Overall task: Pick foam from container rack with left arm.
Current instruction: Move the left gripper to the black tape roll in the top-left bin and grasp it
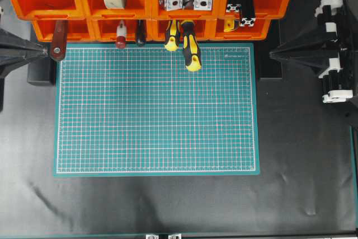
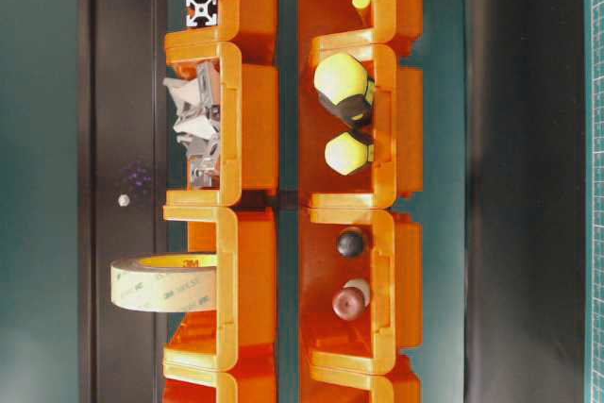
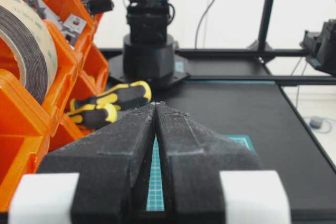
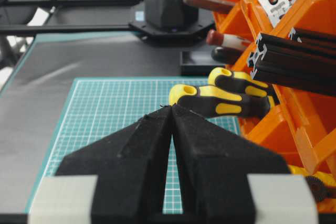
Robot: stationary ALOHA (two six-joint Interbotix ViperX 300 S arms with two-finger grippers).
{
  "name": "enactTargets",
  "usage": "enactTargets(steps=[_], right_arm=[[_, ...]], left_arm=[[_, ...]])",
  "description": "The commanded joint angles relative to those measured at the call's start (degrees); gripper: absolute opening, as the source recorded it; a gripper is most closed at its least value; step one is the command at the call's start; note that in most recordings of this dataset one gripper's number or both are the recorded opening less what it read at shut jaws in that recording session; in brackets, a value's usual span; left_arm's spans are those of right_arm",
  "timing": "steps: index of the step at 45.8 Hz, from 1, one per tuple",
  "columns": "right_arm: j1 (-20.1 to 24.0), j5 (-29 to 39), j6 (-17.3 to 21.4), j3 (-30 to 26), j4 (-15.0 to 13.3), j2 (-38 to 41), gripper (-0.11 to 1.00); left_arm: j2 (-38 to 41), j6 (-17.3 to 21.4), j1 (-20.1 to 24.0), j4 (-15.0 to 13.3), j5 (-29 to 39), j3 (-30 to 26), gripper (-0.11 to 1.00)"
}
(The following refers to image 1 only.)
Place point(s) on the red white tool handle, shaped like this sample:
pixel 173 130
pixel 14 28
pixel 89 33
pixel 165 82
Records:
pixel 121 34

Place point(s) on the brown wooden tool handle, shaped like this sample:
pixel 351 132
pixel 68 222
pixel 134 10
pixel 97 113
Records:
pixel 59 41

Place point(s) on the silver corner bracket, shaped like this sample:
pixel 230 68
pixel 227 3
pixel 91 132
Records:
pixel 171 5
pixel 203 5

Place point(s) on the short yellow black screwdriver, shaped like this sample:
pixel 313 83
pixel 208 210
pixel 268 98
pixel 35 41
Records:
pixel 172 36

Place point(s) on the dark black tool handle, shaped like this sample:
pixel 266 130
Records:
pixel 140 35

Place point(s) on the right silver corner bracket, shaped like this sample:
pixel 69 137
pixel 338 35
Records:
pixel 203 5

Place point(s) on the long yellow black screwdriver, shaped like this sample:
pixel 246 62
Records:
pixel 191 49

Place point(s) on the lower left orange bin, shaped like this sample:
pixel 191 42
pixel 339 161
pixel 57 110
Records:
pixel 78 30

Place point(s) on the black rack base plate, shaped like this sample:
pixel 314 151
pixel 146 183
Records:
pixel 42 72

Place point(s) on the green cutting mat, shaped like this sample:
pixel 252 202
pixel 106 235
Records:
pixel 140 112

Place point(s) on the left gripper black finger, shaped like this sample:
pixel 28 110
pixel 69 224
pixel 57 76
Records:
pixel 17 52

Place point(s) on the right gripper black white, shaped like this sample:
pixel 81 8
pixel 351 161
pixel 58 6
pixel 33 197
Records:
pixel 329 51

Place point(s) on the lower right orange bin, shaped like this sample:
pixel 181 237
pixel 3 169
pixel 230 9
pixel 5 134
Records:
pixel 241 33

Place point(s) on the yellow tool in bin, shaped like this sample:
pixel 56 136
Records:
pixel 229 25

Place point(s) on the left silver corner bracket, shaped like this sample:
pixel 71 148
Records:
pixel 171 5

